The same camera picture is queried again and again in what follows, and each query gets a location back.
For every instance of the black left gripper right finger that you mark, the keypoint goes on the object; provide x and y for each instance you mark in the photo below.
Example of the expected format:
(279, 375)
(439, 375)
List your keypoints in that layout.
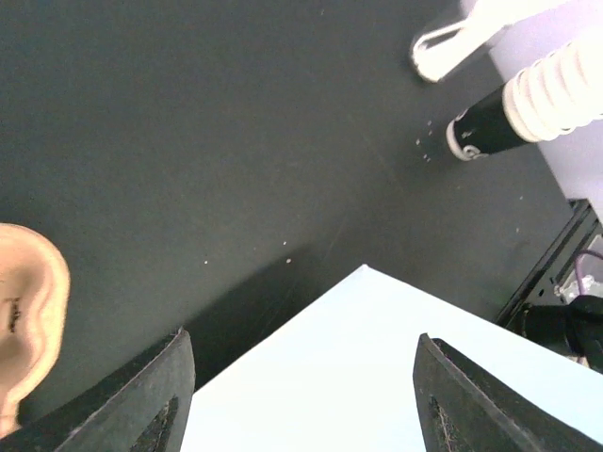
(462, 407)

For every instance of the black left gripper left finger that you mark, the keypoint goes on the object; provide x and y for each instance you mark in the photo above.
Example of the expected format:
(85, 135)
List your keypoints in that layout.
(142, 406)

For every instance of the light blue paper bag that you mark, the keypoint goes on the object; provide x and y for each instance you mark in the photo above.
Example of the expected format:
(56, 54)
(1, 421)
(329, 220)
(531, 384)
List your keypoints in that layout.
(338, 376)

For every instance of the stack of white paper cups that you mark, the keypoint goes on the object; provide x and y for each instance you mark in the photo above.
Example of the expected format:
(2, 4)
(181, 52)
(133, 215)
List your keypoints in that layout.
(548, 99)

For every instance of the clear cup of stirrers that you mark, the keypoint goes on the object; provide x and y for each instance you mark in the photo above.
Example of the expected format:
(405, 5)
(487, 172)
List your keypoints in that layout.
(440, 49)

